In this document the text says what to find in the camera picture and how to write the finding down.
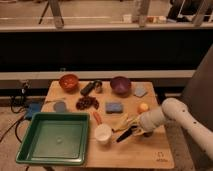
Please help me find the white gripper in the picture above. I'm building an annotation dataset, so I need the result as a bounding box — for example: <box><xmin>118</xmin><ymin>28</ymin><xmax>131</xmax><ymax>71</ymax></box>
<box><xmin>116</xmin><ymin>107</ymin><xmax>166</xmax><ymax>143</ymax></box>

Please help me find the yellow banana toy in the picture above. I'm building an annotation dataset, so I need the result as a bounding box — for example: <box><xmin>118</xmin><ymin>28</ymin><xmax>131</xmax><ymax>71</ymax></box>
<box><xmin>112</xmin><ymin>113</ymin><xmax>138</xmax><ymax>132</ymax></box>

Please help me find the white cup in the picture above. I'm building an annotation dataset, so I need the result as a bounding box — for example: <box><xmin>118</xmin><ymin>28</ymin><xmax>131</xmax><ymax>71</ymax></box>
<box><xmin>94</xmin><ymin>124</ymin><xmax>112</xmax><ymax>145</ymax></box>

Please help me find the blue sponge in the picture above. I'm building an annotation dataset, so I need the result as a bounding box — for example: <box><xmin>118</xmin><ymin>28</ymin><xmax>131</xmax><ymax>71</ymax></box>
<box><xmin>105</xmin><ymin>102</ymin><xmax>123</xmax><ymax>113</ymax></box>

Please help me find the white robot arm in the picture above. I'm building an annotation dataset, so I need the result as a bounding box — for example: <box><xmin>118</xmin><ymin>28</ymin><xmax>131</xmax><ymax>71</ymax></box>
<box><xmin>116</xmin><ymin>98</ymin><xmax>213</xmax><ymax>160</ymax></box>

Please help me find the black rectangular brush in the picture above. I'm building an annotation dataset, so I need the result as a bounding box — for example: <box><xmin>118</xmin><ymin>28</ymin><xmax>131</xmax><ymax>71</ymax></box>
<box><xmin>80</xmin><ymin>82</ymin><xmax>94</xmax><ymax>96</ymax></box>

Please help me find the orange ball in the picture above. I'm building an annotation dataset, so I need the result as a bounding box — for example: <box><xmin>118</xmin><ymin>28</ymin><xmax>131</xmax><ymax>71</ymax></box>
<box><xmin>138</xmin><ymin>103</ymin><xmax>149</xmax><ymax>113</ymax></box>

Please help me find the wooden table board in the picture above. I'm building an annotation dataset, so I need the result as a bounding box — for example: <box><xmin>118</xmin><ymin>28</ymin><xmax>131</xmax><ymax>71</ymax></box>
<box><xmin>40</xmin><ymin>80</ymin><xmax>175</xmax><ymax>170</ymax></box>

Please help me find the orange carrot toy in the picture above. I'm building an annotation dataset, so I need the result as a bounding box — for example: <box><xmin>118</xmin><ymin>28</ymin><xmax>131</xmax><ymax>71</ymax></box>
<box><xmin>93</xmin><ymin>112</ymin><xmax>102</xmax><ymax>125</ymax></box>

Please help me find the light blue cloth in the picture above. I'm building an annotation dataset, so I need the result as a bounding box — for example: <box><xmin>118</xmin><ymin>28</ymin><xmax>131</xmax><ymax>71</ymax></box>
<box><xmin>134</xmin><ymin>85</ymin><xmax>147</xmax><ymax>98</ymax></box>

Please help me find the purple bowl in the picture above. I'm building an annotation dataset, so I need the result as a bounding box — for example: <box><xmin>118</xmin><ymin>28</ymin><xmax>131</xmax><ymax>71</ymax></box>
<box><xmin>110</xmin><ymin>76</ymin><xmax>131</xmax><ymax>94</ymax></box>

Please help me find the dark red grapes bunch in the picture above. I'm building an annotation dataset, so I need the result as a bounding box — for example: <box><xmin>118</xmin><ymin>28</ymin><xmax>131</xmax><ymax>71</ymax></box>
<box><xmin>76</xmin><ymin>96</ymin><xmax>99</xmax><ymax>110</ymax></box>

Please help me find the small metal cup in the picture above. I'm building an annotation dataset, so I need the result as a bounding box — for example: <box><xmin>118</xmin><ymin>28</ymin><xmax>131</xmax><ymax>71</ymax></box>
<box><xmin>94</xmin><ymin>80</ymin><xmax>102</xmax><ymax>93</ymax></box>

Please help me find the grey round lid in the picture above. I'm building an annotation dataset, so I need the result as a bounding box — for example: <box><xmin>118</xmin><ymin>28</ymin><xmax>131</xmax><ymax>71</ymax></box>
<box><xmin>53</xmin><ymin>101</ymin><xmax>68</xmax><ymax>112</ymax></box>

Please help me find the green plastic tray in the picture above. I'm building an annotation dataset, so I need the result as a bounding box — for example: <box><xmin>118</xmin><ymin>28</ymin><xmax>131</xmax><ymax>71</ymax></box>
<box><xmin>16</xmin><ymin>112</ymin><xmax>90</xmax><ymax>166</ymax></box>

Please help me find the orange bowl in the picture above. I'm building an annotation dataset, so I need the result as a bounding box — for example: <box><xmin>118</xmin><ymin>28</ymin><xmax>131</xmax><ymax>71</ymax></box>
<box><xmin>59</xmin><ymin>74</ymin><xmax>79</xmax><ymax>92</ymax></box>

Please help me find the blue box on floor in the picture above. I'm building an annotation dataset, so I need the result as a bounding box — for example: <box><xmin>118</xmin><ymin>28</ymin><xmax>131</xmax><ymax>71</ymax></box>
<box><xmin>25</xmin><ymin>103</ymin><xmax>42</xmax><ymax>120</ymax></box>

